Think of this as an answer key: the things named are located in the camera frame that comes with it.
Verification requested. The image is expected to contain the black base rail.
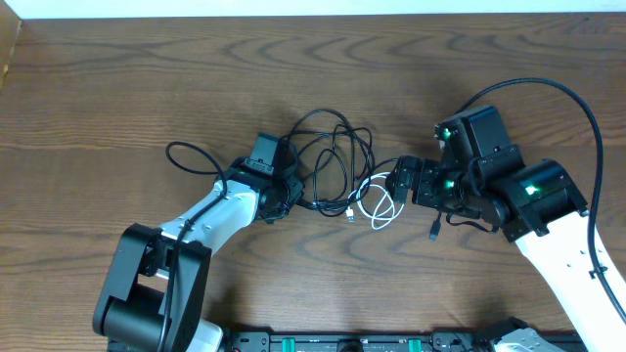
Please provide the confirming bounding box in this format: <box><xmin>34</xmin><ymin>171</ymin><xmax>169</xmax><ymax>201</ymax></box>
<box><xmin>214</xmin><ymin>317</ymin><xmax>588</xmax><ymax>352</ymax></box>

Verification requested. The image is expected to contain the black USB cable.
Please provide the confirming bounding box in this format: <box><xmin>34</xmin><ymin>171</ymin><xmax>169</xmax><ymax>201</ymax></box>
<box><xmin>278</xmin><ymin>108</ymin><xmax>443</xmax><ymax>242</ymax></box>

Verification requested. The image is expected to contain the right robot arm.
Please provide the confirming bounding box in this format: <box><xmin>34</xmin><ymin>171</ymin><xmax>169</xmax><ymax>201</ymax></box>
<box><xmin>385</xmin><ymin>106</ymin><xmax>625</xmax><ymax>351</ymax></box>

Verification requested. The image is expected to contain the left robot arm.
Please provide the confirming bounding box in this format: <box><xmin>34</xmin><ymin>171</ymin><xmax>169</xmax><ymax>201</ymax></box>
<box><xmin>92</xmin><ymin>133</ymin><xmax>303</xmax><ymax>351</ymax></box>

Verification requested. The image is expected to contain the white USB cable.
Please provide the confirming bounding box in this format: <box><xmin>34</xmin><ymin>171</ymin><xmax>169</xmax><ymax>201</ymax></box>
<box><xmin>345</xmin><ymin>171</ymin><xmax>406</xmax><ymax>231</ymax></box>

